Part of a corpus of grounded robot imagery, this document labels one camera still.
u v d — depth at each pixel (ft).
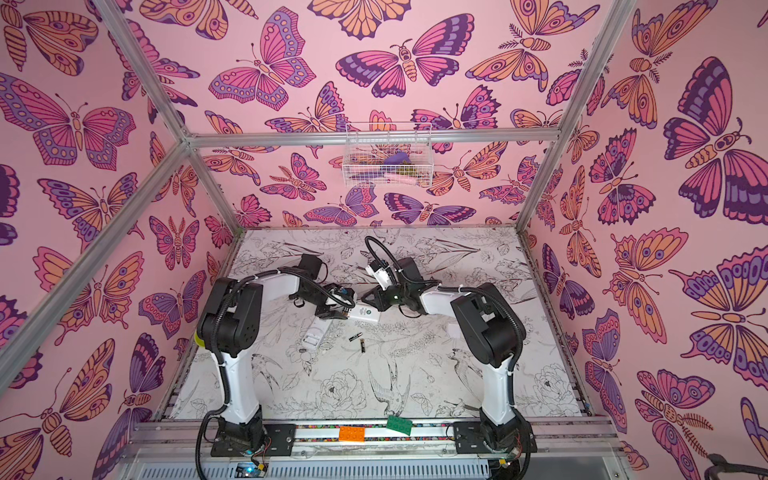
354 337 3.00
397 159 3.16
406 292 2.55
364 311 3.11
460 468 2.55
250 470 2.38
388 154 3.17
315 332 3.01
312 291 2.73
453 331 3.08
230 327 1.79
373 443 2.44
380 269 2.80
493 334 1.71
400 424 2.47
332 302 2.91
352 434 2.42
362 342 2.95
